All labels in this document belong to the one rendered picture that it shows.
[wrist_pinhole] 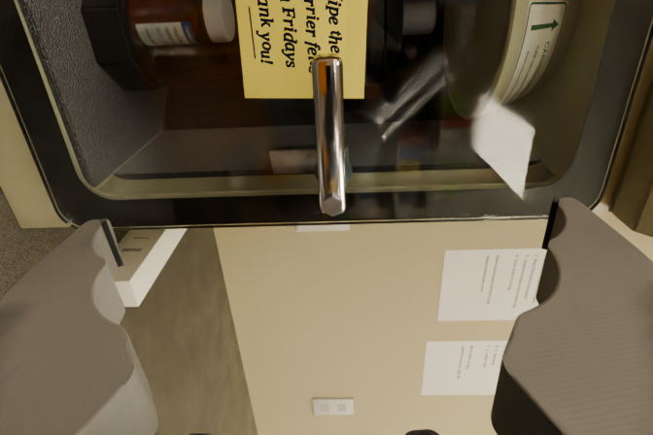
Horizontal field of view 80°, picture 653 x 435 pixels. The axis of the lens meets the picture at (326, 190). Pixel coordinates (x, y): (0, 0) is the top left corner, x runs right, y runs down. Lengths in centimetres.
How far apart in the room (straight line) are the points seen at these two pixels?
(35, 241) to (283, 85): 27
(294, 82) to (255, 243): 65
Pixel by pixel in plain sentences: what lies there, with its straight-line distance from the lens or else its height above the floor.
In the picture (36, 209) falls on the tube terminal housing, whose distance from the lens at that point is 39.
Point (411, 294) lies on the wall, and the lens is 96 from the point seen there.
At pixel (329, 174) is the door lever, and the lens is 22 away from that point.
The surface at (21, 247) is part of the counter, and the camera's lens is 41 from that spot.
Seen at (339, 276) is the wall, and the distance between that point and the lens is 91.
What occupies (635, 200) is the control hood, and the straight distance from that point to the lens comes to 35.
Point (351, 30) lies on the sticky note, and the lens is 25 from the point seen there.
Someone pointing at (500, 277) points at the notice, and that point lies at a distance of 98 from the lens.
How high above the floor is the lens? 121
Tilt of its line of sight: 2 degrees down
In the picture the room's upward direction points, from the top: 88 degrees clockwise
